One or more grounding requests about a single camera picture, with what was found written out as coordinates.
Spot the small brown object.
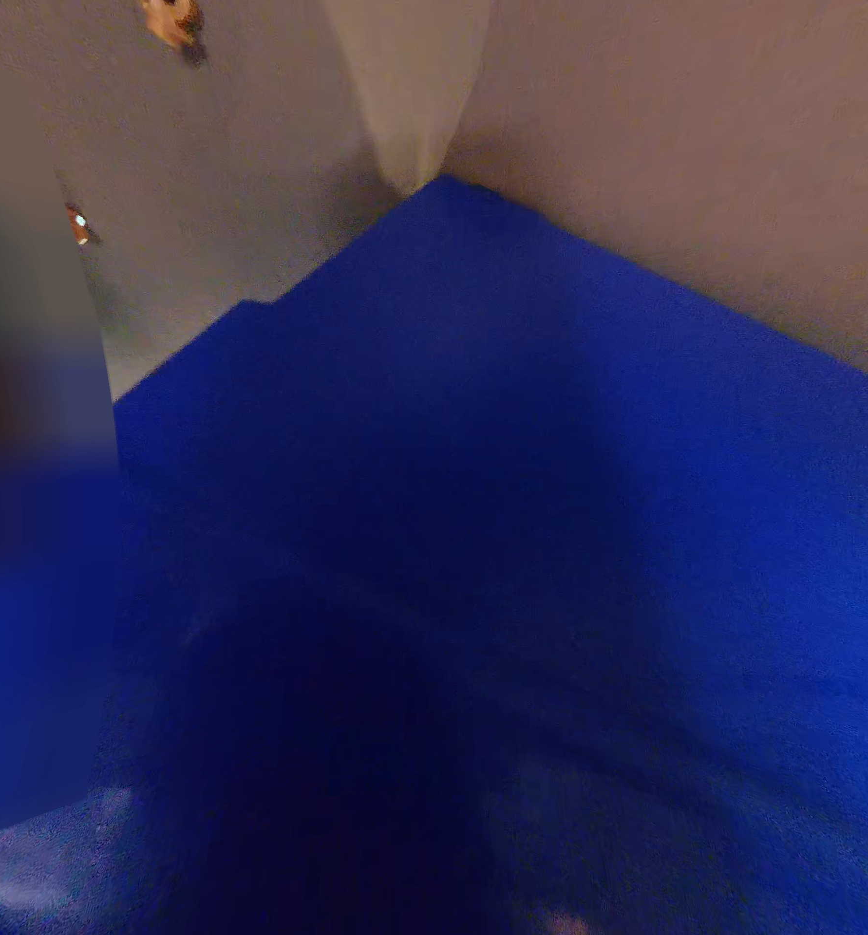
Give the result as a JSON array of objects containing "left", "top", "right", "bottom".
[
  {"left": 64, "top": 202, "right": 103, "bottom": 248},
  {"left": 142, "top": 0, "right": 208, "bottom": 68}
]

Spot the blue plastic crate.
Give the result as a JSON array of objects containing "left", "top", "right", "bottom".
[{"left": 0, "top": 174, "right": 868, "bottom": 935}]

